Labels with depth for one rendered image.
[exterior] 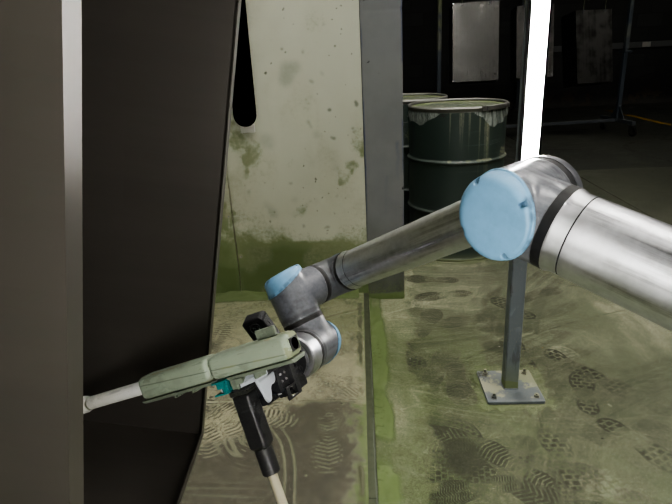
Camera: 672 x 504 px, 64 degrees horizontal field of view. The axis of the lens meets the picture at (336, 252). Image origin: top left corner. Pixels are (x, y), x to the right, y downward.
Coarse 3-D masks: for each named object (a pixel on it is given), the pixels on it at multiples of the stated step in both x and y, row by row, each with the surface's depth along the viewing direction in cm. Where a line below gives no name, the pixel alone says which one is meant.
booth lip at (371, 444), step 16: (368, 304) 263; (368, 320) 247; (368, 336) 233; (368, 352) 220; (368, 368) 209; (368, 384) 199; (368, 400) 190; (368, 416) 182; (368, 432) 174; (368, 448) 167; (368, 464) 161; (368, 480) 155
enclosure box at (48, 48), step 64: (0, 0) 30; (64, 0) 30; (128, 0) 85; (192, 0) 85; (0, 64) 31; (64, 64) 31; (128, 64) 88; (192, 64) 88; (0, 128) 32; (64, 128) 33; (128, 128) 91; (192, 128) 91; (0, 192) 34; (64, 192) 34; (128, 192) 95; (192, 192) 95; (0, 256) 35; (64, 256) 35; (128, 256) 99; (192, 256) 99; (0, 320) 37; (64, 320) 37; (128, 320) 104; (192, 320) 104; (0, 384) 39; (64, 384) 39; (128, 384) 108; (0, 448) 41; (64, 448) 41; (128, 448) 106; (192, 448) 108
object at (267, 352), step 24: (264, 336) 85; (288, 336) 83; (192, 360) 92; (216, 360) 87; (240, 360) 85; (264, 360) 84; (288, 360) 82; (144, 384) 93; (168, 384) 91; (192, 384) 89; (240, 408) 87; (264, 432) 87; (264, 456) 87
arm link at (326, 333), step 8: (312, 320) 113; (320, 320) 115; (296, 328) 113; (304, 328) 113; (312, 328) 113; (320, 328) 114; (328, 328) 116; (336, 328) 119; (320, 336) 111; (328, 336) 114; (336, 336) 117; (320, 344) 109; (328, 344) 112; (336, 344) 116; (328, 352) 112; (336, 352) 117; (328, 360) 114
